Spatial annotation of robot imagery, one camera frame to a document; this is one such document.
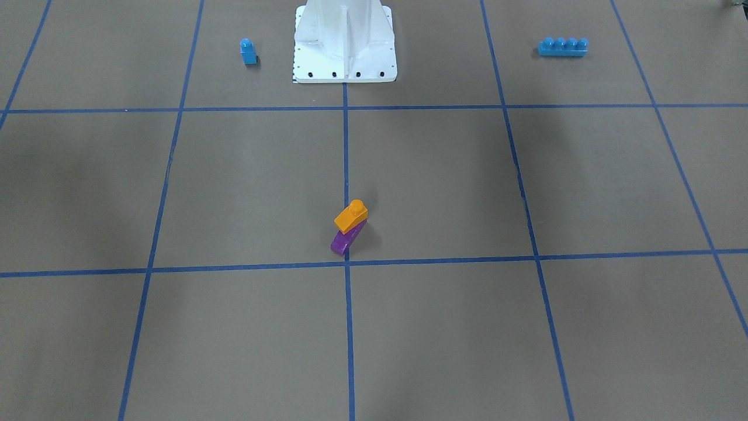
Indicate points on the long blue four-stud block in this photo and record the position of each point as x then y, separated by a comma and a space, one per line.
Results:
562, 47

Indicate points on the purple trapezoid block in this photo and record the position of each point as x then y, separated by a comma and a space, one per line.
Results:
343, 241

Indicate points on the orange trapezoid block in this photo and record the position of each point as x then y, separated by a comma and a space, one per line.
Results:
354, 214

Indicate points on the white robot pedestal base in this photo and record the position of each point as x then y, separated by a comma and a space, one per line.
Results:
344, 42

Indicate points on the small blue block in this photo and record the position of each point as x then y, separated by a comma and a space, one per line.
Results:
248, 52

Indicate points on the brown paper table mat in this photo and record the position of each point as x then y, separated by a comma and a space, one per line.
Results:
548, 238

